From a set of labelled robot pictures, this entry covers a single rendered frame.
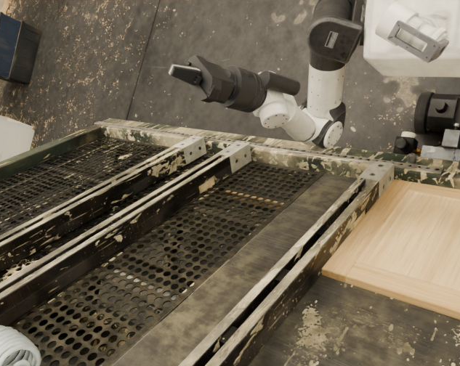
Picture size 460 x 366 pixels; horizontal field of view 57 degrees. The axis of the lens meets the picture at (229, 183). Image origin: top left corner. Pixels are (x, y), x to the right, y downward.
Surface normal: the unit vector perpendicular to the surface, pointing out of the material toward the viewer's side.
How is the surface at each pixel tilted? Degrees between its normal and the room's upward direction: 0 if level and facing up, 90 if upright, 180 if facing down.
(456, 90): 0
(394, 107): 0
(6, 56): 90
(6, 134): 90
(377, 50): 23
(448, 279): 57
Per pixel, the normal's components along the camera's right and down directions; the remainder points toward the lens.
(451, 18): -0.62, 0.26
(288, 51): -0.58, -0.13
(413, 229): -0.14, -0.89
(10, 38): 0.79, 0.18
